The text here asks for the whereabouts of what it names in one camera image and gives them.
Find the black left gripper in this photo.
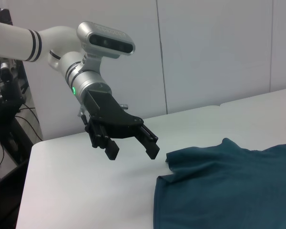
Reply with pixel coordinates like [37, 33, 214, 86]
[84, 89, 161, 161]

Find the blue shirt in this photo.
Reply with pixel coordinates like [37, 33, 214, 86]
[153, 137, 286, 229]

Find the black equipment rack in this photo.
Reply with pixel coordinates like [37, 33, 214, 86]
[0, 57, 31, 165]

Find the black loose cable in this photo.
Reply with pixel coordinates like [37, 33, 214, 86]
[14, 104, 43, 141]

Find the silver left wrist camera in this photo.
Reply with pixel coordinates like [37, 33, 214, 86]
[76, 21, 136, 72]

